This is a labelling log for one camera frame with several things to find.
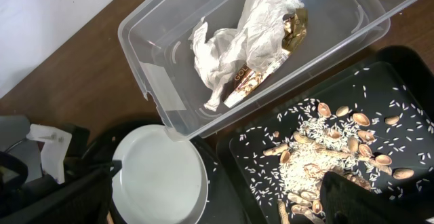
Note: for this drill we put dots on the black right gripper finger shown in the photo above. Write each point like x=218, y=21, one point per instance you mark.
x=345, y=202

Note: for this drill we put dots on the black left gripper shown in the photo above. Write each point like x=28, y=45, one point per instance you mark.
x=85, y=199

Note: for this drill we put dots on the food scraps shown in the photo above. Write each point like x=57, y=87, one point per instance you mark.
x=319, y=147

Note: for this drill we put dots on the grey round plate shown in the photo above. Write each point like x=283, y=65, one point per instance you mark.
x=161, y=181

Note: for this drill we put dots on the white paper napkin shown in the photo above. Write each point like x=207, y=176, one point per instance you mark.
x=255, y=42

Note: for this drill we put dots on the black rectangular tray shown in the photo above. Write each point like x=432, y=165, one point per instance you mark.
x=394, y=88

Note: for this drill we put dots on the round black tray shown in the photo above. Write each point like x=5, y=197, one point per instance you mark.
x=223, y=207

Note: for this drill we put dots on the gold foil wrapper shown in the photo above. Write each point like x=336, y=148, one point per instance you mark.
x=247, y=80

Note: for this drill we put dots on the clear plastic bin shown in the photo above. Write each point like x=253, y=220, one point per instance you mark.
x=155, y=40

